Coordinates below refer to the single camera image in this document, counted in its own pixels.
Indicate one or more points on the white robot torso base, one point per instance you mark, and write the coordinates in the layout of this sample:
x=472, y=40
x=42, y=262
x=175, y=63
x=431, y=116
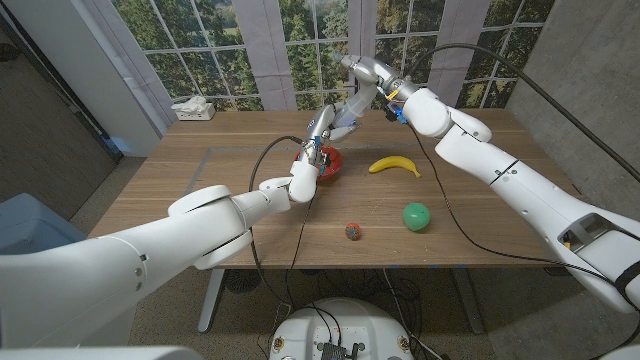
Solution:
x=310, y=330

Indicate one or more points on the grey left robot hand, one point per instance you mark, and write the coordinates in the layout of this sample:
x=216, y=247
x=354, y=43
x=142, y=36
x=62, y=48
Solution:
x=322, y=120

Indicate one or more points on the large clear plastic syringe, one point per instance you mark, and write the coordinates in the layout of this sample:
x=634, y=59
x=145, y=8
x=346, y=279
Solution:
x=357, y=105

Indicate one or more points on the yellow toy banana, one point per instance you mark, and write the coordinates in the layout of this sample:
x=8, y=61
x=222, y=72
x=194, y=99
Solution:
x=392, y=162

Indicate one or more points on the printed window backdrop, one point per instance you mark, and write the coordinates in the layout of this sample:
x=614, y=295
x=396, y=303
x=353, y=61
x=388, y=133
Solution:
x=200, y=60

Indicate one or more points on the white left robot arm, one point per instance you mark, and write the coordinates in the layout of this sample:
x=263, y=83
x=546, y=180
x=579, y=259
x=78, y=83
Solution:
x=200, y=215

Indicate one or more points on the green toy apple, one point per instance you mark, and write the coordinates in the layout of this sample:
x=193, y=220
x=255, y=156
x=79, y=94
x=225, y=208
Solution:
x=416, y=216

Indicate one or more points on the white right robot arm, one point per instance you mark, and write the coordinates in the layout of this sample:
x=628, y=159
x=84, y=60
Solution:
x=500, y=165

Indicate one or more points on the white robot chest edge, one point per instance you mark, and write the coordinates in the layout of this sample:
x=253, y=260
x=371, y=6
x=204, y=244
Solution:
x=100, y=354

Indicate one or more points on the black round grille object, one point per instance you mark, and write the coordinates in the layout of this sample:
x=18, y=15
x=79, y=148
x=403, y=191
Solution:
x=242, y=281

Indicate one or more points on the small red grey ball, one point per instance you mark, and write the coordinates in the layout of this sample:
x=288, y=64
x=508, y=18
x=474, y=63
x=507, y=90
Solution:
x=353, y=231

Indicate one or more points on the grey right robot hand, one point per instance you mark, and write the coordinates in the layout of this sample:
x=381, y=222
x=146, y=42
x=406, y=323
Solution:
x=372, y=70

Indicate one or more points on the grey table leg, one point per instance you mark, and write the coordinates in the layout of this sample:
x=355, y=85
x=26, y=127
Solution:
x=467, y=300

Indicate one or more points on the blue plastic bin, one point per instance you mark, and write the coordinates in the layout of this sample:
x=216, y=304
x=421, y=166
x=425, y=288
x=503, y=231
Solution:
x=30, y=225

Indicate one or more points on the white tissue box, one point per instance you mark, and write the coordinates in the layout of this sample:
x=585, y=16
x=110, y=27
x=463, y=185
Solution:
x=195, y=112

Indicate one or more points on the red bowl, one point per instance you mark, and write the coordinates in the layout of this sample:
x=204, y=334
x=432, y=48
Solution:
x=334, y=162

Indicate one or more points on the white table leg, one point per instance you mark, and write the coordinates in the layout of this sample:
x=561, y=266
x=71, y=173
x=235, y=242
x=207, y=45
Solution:
x=210, y=305

